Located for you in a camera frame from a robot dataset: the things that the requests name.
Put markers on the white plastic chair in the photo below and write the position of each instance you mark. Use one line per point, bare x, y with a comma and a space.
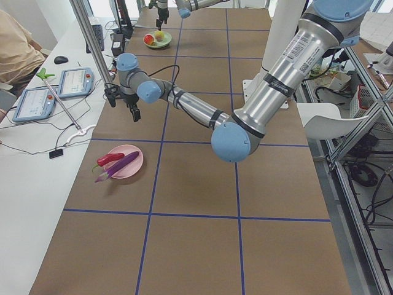
323, 121

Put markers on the red orange toy pomegranate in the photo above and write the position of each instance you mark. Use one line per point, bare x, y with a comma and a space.
149, 39

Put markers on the black keyboard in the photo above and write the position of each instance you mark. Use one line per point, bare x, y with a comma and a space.
98, 32

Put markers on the pink plate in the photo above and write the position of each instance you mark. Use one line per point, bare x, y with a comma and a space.
133, 167

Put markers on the green handled reacher stick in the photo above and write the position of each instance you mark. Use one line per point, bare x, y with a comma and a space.
43, 76

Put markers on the person in beige shirt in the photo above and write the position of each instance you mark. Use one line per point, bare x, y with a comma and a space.
21, 55

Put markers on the white basket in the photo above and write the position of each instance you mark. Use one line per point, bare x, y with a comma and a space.
363, 103

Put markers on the black power box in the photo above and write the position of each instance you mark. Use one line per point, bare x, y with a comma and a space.
118, 44

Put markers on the purple toy eggplant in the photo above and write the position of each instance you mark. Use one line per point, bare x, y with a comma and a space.
120, 164

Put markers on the small black usb device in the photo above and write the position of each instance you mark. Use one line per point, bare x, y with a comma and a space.
56, 153

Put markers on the blue teach pendant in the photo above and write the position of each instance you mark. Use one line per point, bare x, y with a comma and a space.
34, 104
75, 83

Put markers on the far blue teach pendant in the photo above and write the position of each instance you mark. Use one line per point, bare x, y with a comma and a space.
75, 83

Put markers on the aluminium frame post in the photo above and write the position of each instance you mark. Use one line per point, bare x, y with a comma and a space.
82, 17

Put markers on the light green plate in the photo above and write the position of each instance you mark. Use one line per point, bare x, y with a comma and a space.
161, 44

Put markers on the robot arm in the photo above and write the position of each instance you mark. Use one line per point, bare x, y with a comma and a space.
300, 34
184, 8

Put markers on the red toy chili pepper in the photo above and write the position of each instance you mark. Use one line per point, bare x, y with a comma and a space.
108, 158

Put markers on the toy peach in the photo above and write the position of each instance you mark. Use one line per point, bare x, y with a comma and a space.
159, 35

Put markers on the near blue teach pendant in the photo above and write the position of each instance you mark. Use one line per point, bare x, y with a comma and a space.
34, 104

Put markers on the black computer mouse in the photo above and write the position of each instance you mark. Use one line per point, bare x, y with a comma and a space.
60, 60

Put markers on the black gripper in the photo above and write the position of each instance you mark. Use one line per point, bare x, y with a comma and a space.
161, 13
131, 99

